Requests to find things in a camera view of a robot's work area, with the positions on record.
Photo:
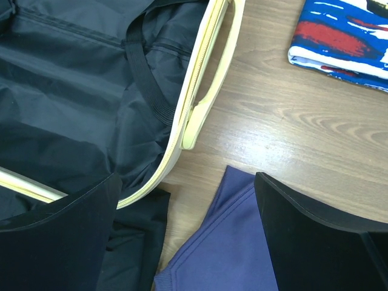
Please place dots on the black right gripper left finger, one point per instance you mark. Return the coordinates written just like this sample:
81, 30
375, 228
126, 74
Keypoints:
61, 245

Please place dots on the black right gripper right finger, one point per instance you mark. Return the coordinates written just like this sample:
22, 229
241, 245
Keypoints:
314, 246

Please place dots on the black garment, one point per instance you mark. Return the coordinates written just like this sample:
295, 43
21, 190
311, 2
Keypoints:
135, 244

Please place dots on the cream yellow suitcase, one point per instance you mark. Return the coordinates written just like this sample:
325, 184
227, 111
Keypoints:
91, 88

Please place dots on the purple folded sweatshirt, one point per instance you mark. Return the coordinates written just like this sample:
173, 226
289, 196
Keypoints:
229, 251

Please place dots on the blue red white patterned cloth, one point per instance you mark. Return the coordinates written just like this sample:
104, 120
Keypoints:
343, 39

